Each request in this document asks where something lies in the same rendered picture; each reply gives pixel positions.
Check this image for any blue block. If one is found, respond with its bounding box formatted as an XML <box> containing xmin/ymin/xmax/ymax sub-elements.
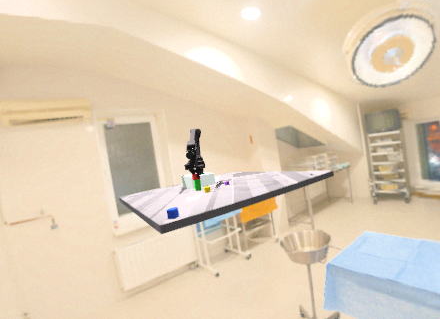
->
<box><xmin>167</xmin><ymin>207</ymin><xmax>180</xmax><ymax>219</ymax></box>

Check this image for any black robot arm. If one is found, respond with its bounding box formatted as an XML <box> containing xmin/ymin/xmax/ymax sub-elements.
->
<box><xmin>184</xmin><ymin>129</ymin><xmax>205</xmax><ymax>169</ymax></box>

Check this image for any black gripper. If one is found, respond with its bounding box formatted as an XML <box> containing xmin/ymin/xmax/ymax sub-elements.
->
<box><xmin>185</xmin><ymin>158</ymin><xmax>205</xmax><ymax>178</ymax></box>

